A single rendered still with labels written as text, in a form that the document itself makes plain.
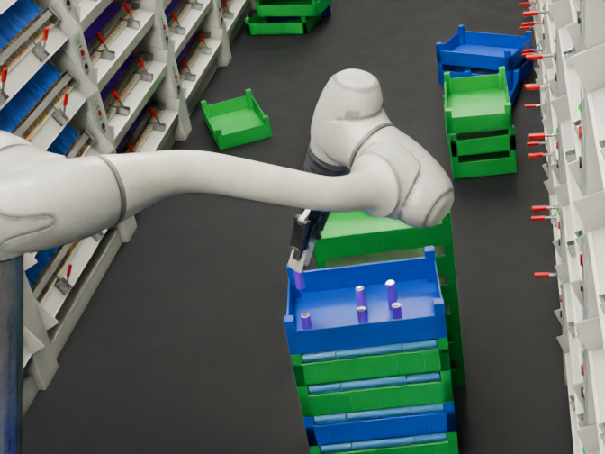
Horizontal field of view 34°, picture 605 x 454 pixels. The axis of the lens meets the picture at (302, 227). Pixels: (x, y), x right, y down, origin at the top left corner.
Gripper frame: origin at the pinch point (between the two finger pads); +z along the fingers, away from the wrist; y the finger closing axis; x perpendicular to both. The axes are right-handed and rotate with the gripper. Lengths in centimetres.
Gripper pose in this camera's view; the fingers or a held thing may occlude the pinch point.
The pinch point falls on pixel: (302, 253)
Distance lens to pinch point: 188.0
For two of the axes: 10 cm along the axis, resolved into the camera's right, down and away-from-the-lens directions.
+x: 8.3, 5.0, -2.4
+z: -2.2, 7.0, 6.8
